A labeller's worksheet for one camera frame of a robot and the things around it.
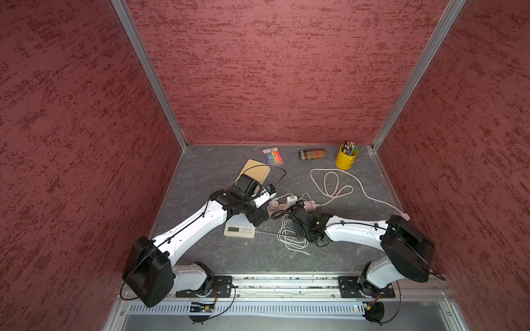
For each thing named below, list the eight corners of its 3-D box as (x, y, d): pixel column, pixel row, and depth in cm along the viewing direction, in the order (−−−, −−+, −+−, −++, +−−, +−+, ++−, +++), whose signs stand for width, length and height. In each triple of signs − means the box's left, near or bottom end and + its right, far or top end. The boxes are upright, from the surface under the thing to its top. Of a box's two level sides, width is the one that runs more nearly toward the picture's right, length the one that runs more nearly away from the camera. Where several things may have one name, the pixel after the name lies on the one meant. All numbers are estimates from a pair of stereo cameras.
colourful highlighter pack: (268, 167, 114) (268, 165, 112) (262, 151, 121) (261, 149, 120) (283, 164, 115) (283, 161, 114) (276, 148, 123) (276, 146, 122)
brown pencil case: (299, 161, 117) (299, 156, 114) (298, 153, 121) (298, 148, 118) (325, 161, 117) (327, 156, 114) (323, 153, 121) (325, 148, 118)
